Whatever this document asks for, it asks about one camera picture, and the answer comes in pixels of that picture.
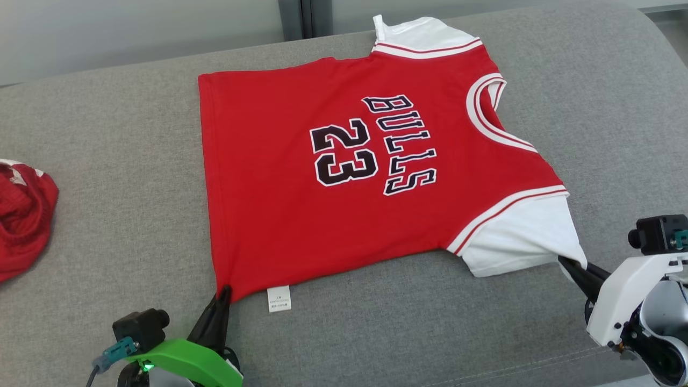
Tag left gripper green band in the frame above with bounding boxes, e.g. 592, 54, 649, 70
117, 286, 243, 387

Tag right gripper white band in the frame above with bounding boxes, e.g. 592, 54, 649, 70
558, 253, 683, 347

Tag grey metal partition post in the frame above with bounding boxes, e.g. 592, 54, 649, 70
278, 0, 334, 41

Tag red shorts with white stripe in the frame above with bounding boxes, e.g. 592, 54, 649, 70
0, 159, 59, 283

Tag left teal connector cable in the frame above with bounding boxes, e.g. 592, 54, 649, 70
86, 337, 138, 387

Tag red Bulls 23 jersey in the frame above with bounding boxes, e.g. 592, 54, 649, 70
198, 15, 588, 312

